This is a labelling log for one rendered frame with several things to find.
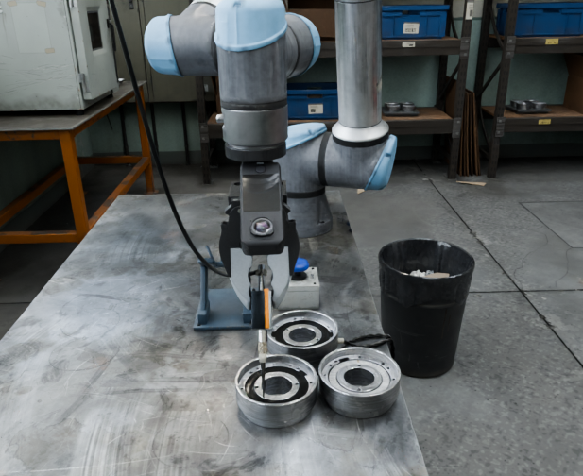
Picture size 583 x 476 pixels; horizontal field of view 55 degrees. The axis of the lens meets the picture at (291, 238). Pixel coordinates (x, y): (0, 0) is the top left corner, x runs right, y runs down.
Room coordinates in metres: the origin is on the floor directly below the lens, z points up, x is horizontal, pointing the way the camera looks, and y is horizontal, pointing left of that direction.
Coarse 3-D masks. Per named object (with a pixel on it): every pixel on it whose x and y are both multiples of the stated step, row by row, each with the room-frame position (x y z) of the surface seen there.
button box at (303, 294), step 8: (304, 272) 0.87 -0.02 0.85; (312, 272) 0.88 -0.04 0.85; (296, 280) 0.85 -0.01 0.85; (304, 280) 0.84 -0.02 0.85; (312, 280) 0.84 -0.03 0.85; (288, 288) 0.83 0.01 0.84; (296, 288) 0.83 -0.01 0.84; (304, 288) 0.83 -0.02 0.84; (312, 288) 0.83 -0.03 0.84; (288, 296) 0.83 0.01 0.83; (296, 296) 0.83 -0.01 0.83; (304, 296) 0.83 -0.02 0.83; (312, 296) 0.83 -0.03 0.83; (280, 304) 0.83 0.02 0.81; (288, 304) 0.83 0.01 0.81; (296, 304) 0.83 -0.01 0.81; (304, 304) 0.83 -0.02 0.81; (312, 304) 0.83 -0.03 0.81
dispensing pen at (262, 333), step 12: (264, 264) 0.65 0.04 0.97; (264, 276) 0.64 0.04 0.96; (264, 288) 0.63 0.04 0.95; (252, 300) 0.61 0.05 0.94; (264, 300) 0.61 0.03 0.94; (252, 312) 0.60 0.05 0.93; (264, 312) 0.60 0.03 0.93; (252, 324) 0.59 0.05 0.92; (264, 324) 0.59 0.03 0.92; (264, 336) 0.60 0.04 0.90; (264, 348) 0.59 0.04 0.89; (264, 360) 0.58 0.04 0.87; (264, 372) 0.57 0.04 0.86; (264, 384) 0.57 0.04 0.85; (264, 396) 0.56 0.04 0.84
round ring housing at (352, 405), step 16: (336, 352) 0.64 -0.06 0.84; (352, 352) 0.65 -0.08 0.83; (368, 352) 0.65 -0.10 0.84; (320, 368) 0.61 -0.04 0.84; (352, 368) 0.62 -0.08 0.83; (368, 368) 0.62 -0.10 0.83; (384, 368) 0.62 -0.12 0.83; (320, 384) 0.59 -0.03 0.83; (352, 384) 0.62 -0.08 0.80; (368, 384) 0.62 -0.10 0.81; (336, 400) 0.56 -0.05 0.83; (352, 400) 0.55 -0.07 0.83; (368, 400) 0.55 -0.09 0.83; (384, 400) 0.56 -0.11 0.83; (352, 416) 0.56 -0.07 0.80; (368, 416) 0.56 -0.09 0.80
